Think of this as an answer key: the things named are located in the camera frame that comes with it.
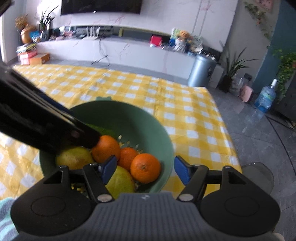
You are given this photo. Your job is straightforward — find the yellow-green pear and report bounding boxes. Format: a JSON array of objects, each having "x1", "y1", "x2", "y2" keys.
[
  {"x1": 106, "y1": 166, "x2": 136, "y2": 199},
  {"x1": 56, "y1": 147, "x2": 95, "y2": 170}
]

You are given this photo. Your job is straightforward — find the orange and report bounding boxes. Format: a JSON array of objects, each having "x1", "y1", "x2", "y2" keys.
[
  {"x1": 118, "y1": 147, "x2": 138, "y2": 171},
  {"x1": 130, "y1": 153, "x2": 161, "y2": 184},
  {"x1": 91, "y1": 135, "x2": 121, "y2": 164}
]

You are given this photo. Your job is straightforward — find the green cucumber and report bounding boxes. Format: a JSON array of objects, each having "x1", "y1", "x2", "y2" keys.
[{"x1": 86, "y1": 123, "x2": 117, "y2": 138}]

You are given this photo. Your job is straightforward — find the orange cardboard box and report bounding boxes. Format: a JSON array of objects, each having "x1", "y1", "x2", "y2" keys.
[{"x1": 29, "y1": 53, "x2": 50, "y2": 65}]

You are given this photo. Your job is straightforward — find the pink cardboard box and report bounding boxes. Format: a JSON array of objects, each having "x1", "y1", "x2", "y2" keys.
[{"x1": 18, "y1": 50, "x2": 38, "y2": 65}]

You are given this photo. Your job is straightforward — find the green colander bowl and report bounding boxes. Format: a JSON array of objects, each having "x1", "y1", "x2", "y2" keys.
[{"x1": 30, "y1": 100, "x2": 174, "y2": 201}]

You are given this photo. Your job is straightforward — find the yellow checkered tablecloth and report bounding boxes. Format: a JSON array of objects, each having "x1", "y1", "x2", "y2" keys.
[{"x1": 1, "y1": 64, "x2": 242, "y2": 200}]

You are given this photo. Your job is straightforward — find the golden gourd ornament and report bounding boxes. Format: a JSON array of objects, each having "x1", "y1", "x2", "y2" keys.
[{"x1": 21, "y1": 25, "x2": 37, "y2": 44}]

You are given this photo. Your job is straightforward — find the left potted plant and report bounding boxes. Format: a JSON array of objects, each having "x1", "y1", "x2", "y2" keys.
[{"x1": 39, "y1": 6, "x2": 57, "y2": 42}]

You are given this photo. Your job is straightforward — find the pink small heater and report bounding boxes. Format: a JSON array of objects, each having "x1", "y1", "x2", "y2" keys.
[{"x1": 239, "y1": 85, "x2": 253, "y2": 103}]

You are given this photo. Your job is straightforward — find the white router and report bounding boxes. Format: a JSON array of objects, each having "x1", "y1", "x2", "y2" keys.
[{"x1": 85, "y1": 26, "x2": 100, "y2": 40}]

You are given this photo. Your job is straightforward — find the blue water bottle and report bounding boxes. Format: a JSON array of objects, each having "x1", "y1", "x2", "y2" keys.
[{"x1": 254, "y1": 79, "x2": 278, "y2": 113}]

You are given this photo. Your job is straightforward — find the silver trash can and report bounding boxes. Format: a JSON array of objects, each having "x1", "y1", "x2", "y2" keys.
[{"x1": 188, "y1": 54, "x2": 216, "y2": 87}]

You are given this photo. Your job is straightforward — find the black television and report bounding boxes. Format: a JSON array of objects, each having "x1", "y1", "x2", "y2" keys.
[{"x1": 61, "y1": 0, "x2": 142, "y2": 15}]

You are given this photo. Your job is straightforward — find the potted plant by cabinet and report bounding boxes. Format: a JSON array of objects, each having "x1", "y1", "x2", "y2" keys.
[{"x1": 219, "y1": 43, "x2": 258, "y2": 93}]

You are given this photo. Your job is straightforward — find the white TV cabinet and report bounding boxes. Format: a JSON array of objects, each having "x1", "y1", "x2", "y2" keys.
[{"x1": 37, "y1": 38, "x2": 196, "y2": 81}]

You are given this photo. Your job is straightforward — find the teddy bear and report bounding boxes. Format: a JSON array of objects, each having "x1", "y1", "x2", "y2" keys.
[{"x1": 174, "y1": 30, "x2": 191, "y2": 53}]

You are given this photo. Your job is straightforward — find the red box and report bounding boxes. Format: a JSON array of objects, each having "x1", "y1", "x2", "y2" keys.
[{"x1": 149, "y1": 35, "x2": 163, "y2": 47}]

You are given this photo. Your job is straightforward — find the hanging ivy plant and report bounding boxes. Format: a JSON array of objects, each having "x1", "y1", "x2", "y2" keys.
[{"x1": 273, "y1": 48, "x2": 296, "y2": 103}]

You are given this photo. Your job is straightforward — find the black power cable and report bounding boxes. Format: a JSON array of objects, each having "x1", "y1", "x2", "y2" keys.
[{"x1": 90, "y1": 38, "x2": 110, "y2": 65}]

